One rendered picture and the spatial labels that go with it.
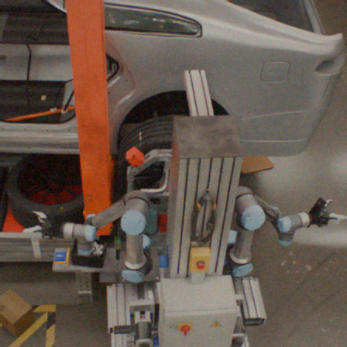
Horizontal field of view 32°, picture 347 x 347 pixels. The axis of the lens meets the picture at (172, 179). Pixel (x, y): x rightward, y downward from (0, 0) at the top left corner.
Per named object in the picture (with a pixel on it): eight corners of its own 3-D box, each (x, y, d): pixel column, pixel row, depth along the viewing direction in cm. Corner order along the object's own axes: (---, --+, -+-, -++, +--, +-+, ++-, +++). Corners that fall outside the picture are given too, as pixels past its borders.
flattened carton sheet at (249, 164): (247, 126, 555) (247, 124, 552) (274, 167, 520) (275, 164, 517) (217, 133, 547) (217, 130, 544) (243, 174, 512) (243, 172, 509)
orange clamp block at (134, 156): (144, 153, 371) (134, 146, 366) (144, 163, 365) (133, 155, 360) (135, 159, 374) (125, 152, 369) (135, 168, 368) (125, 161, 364)
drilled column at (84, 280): (94, 290, 426) (91, 255, 395) (93, 303, 419) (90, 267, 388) (80, 290, 425) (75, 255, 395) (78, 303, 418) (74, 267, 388)
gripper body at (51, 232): (40, 238, 309) (63, 242, 308) (39, 225, 304) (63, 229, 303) (45, 228, 315) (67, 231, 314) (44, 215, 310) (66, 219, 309)
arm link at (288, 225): (275, 225, 322) (278, 215, 316) (293, 221, 325) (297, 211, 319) (282, 236, 317) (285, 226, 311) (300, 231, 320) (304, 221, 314)
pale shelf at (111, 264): (121, 250, 399) (121, 248, 397) (120, 272, 387) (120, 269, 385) (55, 250, 396) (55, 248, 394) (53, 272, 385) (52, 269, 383)
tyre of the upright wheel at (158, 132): (216, 110, 379) (111, 119, 381) (219, 135, 362) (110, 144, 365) (219, 181, 426) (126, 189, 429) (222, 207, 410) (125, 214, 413)
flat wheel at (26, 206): (90, 162, 476) (87, 139, 459) (111, 224, 433) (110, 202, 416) (4, 179, 459) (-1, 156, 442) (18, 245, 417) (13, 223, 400)
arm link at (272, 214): (219, 187, 306) (266, 218, 341) (228, 203, 299) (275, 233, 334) (236, 173, 303) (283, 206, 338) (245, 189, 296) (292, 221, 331)
